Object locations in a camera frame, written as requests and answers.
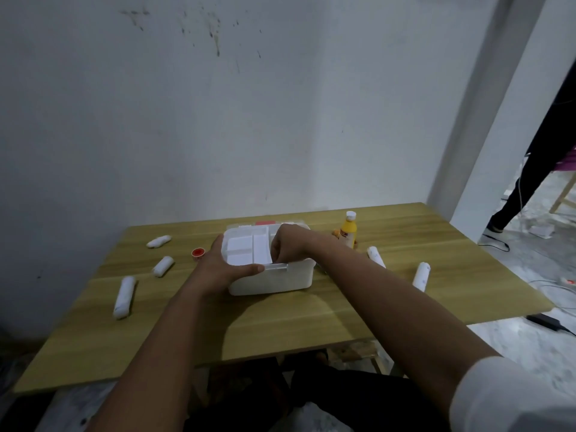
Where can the long white bandage roll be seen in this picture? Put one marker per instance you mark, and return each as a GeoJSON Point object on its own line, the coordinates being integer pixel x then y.
{"type": "Point", "coordinates": [124, 297]}

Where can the white power strip red switch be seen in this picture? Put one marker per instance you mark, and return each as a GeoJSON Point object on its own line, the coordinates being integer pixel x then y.
{"type": "Point", "coordinates": [568, 281]}

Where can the white first aid box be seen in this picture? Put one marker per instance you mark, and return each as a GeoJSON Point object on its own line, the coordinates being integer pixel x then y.
{"type": "Point", "coordinates": [270, 283]}
{"type": "Point", "coordinates": [264, 224]}

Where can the person's black trousers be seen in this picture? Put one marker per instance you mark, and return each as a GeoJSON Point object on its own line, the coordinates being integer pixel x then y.
{"type": "Point", "coordinates": [351, 395]}

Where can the black power adapter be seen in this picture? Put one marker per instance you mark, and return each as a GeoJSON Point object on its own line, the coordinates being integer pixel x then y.
{"type": "Point", "coordinates": [544, 320]}

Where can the person's right hand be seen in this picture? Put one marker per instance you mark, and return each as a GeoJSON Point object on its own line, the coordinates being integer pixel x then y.
{"type": "Point", "coordinates": [294, 245]}

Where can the person's left forearm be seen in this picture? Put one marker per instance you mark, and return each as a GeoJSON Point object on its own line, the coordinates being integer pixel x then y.
{"type": "Point", "coordinates": [157, 364]}

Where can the wooden table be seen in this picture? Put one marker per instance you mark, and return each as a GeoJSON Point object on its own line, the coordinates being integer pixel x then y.
{"type": "Point", "coordinates": [292, 323]}

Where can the pink plastic basket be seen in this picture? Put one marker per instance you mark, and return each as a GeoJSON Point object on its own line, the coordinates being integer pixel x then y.
{"type": "Point", "coordinates": [569, 161]}

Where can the wooden frame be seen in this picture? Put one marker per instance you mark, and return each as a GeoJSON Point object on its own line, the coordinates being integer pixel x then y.
{"type": "Point", "coordinates": [562, 195]}

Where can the person's right forearm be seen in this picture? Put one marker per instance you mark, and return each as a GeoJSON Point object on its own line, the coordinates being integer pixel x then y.
{"type": "Point", "coordinates": [396, 310]}

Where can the small white bandage roll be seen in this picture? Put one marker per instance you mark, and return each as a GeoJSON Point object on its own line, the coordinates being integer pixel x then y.
{"type": "Point", "coordinates": [158, 242]}

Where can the yellow bottle white cap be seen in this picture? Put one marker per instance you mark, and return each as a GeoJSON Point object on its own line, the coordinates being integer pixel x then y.
{"type": "Point", "coordinates": [348, 233]}

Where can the person's left hand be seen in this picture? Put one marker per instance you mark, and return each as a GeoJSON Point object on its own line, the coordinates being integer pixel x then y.
{"type": "Point", "coordinates": [213, 274]}

